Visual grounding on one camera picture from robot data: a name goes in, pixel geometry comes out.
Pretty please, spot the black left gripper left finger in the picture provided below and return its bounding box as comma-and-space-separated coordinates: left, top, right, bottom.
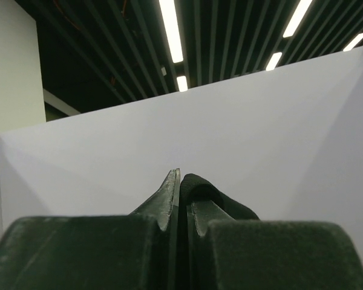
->
0, 169, 180, 289

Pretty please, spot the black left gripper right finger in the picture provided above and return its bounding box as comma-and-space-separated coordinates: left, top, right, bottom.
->
187, 201, 363, 289

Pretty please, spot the black gold-logo baseball cap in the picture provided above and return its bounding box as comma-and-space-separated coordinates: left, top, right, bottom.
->
180, 173, 259, 220

